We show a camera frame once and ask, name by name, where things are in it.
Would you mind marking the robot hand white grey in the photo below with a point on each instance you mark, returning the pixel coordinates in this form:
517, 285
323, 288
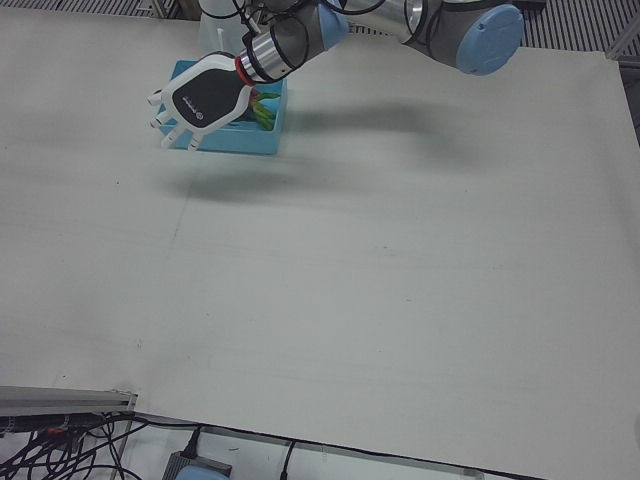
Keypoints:
207, 97

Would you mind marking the UR5e robot arm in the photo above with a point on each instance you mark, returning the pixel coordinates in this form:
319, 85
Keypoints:
450, 30

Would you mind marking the light blue plastic bin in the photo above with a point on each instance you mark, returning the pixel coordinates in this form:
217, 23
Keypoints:
240, 143

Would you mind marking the green and red toy vegetable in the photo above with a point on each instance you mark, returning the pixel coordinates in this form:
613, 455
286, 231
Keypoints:
263, 116

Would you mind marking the white table cover sheet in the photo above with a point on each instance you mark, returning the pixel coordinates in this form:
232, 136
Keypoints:
350, 250

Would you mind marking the dark finned metal box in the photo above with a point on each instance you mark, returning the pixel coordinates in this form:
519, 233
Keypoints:
172, 462

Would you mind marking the ribbed metal platform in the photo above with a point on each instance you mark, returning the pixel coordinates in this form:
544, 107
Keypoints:
585, 20

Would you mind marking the aluminium profile rail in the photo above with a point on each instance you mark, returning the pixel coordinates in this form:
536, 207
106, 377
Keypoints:
65, 397

